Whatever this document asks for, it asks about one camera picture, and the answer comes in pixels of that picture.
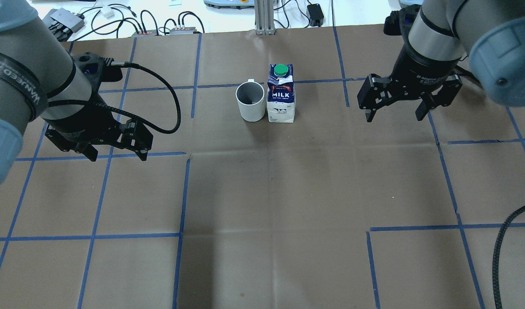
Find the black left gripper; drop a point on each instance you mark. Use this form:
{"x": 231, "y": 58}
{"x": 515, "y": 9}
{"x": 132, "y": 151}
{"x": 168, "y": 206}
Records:
{"x": 87, "y": 122}

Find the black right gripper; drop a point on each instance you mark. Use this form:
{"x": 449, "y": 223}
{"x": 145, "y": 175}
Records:
{"x": 419, "y": 68}

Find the blue white milk carton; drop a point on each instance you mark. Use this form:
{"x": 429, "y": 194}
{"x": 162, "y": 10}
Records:
{"x": 281, "y": 97}

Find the white mug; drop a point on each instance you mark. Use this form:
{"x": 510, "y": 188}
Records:
{"x": 250, "y": 97}

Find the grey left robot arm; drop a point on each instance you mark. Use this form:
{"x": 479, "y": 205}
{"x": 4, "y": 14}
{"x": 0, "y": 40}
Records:
{"x": 40, "y": 79}

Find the black power adapter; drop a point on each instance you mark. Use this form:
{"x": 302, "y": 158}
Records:
{"x": 315, "y": 15}

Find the grey usb hub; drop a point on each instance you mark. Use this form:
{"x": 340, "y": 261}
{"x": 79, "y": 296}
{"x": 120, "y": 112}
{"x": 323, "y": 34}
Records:
{"x": 62, "y": 20}

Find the blue teach pendant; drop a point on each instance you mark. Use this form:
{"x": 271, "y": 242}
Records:
{"x": 231, "y": 4}

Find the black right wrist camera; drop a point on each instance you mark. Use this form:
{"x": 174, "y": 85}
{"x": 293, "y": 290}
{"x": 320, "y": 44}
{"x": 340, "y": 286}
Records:
{"x": 399, "y": 22}

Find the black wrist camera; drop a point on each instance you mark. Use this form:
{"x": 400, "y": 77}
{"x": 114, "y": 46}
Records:
{"x": 399, "y": 22}
{"x": 97, "y": 69}

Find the aluminium frame post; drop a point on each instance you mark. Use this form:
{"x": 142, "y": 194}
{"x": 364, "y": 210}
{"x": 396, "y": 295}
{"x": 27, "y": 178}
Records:
{"x": 264, "y": 17}

